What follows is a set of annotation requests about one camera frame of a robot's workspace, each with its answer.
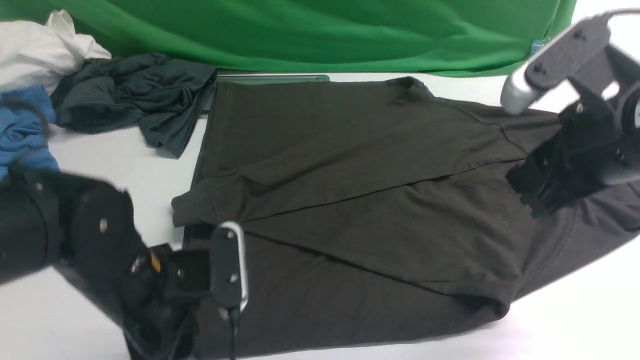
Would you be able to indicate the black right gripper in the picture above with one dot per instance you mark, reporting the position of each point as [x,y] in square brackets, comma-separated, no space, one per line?
[578,162]

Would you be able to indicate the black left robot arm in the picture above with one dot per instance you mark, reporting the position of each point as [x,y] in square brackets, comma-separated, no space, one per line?
[84,228]

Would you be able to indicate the blue binder clip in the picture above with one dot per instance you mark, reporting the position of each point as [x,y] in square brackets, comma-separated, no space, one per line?
[536,45]

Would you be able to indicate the dark teal crumpled garment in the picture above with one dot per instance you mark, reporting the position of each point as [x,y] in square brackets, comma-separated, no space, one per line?
[161,95]

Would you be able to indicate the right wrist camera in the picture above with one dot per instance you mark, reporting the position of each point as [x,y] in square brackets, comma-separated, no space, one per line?
[563,57]

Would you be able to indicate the gray long-sleeved shirt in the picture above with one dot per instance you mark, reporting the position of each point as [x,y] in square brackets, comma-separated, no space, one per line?
[376,212]

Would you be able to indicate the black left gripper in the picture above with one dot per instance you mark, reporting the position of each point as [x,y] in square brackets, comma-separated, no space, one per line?
[161,290]

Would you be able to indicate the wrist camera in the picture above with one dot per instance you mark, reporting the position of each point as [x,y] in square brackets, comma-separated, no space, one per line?
[229,280]
[563,57]

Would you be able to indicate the green backdrop cloth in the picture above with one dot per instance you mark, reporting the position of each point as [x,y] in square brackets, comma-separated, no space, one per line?
[457,38]

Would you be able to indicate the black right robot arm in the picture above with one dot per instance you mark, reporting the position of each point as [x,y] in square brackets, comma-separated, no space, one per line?
[597,113]

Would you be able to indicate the green flat tray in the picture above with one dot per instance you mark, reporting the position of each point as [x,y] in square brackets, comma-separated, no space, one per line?
[264,79]

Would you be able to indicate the white crumpled garment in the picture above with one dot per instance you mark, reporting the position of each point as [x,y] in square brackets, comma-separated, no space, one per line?
[35,54]

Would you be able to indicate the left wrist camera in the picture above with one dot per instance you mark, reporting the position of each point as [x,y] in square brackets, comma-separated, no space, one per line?
[229,280]

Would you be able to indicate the blue crumpled garment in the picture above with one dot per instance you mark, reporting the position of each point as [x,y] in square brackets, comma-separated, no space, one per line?
[25,116]

